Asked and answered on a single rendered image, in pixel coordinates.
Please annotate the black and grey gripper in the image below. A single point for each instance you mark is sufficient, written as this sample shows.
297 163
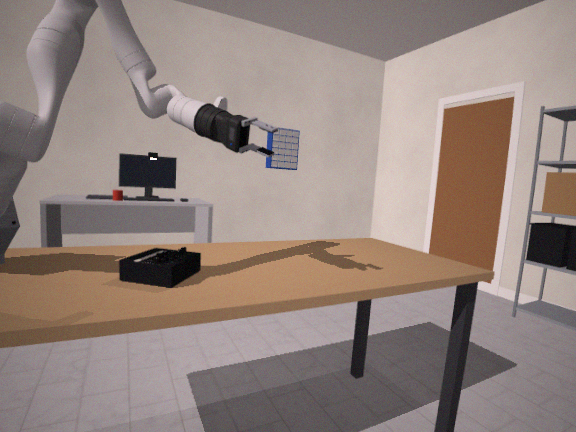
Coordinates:
220 126

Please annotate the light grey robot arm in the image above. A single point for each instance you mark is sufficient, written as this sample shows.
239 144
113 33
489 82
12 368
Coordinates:
52 55

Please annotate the black lighting desk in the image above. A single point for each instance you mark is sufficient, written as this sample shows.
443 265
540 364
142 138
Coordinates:
172 268

